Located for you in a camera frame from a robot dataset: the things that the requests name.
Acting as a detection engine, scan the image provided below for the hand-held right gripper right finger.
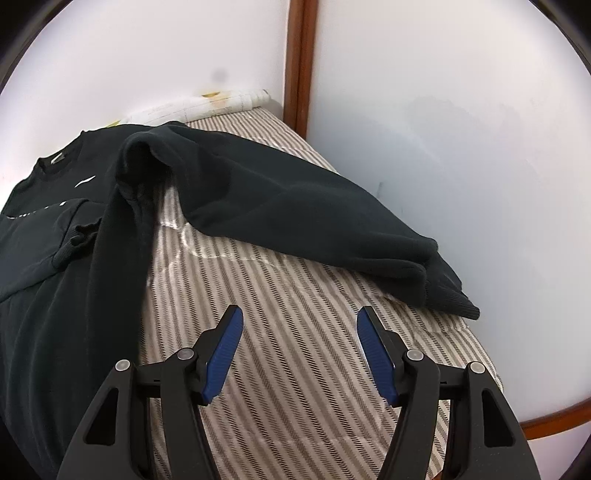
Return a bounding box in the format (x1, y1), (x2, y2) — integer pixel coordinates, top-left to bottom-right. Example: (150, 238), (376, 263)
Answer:
(356, 305), (555, 480)

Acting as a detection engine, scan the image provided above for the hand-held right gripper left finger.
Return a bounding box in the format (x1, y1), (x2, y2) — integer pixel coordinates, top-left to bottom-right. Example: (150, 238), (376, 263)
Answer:
(55, 305), (245, 480)

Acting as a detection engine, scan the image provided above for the black sweatshirt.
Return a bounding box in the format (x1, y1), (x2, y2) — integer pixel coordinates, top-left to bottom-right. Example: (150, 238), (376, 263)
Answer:
(0, 121), (481, 480)

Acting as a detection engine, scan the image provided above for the striped mattress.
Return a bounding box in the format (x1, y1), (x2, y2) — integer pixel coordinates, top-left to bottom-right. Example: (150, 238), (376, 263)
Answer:
(137, 106), (505, 480)

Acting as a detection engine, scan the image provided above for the brown wooden door trim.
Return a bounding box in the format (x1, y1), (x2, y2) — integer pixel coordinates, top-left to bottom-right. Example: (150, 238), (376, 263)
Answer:
(281, 0), (320, 140)

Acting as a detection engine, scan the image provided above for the brown wooden bed frame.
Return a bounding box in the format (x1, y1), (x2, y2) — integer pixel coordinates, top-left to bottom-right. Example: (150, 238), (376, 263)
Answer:
(519, 402), (591, 442)

